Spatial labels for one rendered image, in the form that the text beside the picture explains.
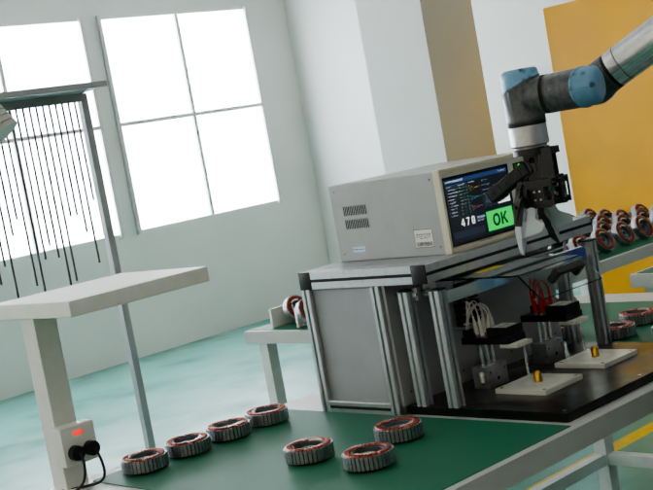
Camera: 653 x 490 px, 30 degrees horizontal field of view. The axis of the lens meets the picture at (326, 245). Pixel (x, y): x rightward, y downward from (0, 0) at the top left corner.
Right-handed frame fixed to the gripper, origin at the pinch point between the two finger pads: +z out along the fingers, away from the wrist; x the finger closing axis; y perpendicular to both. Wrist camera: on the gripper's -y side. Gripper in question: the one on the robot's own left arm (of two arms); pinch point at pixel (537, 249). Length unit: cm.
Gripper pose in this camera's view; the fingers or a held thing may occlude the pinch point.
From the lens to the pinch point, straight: 243.5
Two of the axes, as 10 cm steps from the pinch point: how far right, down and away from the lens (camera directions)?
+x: 6.1, -1.8, 7.7
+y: 7.7, -0.9, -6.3
